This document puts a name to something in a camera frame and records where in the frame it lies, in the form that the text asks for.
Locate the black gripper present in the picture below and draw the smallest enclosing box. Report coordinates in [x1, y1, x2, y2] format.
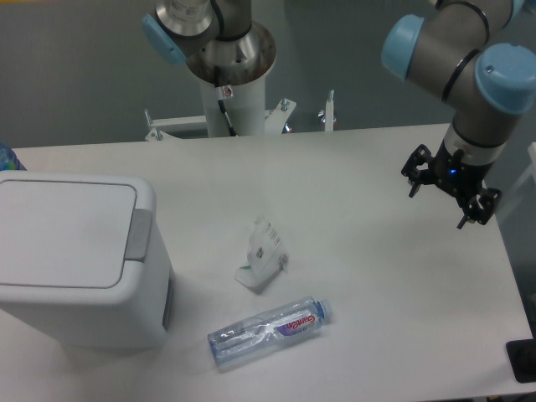
[401, 142, 502, 229]

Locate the blue bottle at left edge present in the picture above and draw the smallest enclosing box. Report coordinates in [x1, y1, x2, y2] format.
[0, 143, 27, 171]

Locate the white crumpled plastic pouch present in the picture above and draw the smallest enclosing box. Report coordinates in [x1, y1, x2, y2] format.
[234, 215, 290, 293]

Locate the white plastic trash can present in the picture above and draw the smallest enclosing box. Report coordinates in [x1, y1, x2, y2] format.
[1, 171, 174, 348]

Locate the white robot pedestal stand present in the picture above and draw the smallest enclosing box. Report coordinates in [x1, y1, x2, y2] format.
[143, 24, 340, 142]

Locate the clear plastic water bottle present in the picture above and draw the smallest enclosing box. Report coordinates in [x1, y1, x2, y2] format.
[208, 296, 333, 369]

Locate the white frame at right edge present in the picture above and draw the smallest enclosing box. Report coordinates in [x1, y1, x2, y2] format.
[497, 142, 535, 224]

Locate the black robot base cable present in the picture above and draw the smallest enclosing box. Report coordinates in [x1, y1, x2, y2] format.
[214, 65, 239, 137]

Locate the black device at right edge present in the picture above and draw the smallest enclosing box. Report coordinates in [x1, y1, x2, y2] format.
[506, 338, 535, 384]

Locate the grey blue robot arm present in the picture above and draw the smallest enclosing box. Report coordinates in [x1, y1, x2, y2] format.
[142, 1, 535, 224]

